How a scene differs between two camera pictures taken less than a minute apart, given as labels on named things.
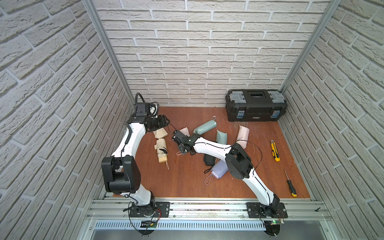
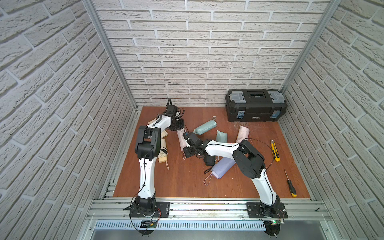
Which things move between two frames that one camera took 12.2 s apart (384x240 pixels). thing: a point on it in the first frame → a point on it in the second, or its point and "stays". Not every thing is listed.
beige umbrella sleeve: x=160 y=133 stays
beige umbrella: x=162 y=151 stays
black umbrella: x=209 y=160 stays
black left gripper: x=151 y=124 → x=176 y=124
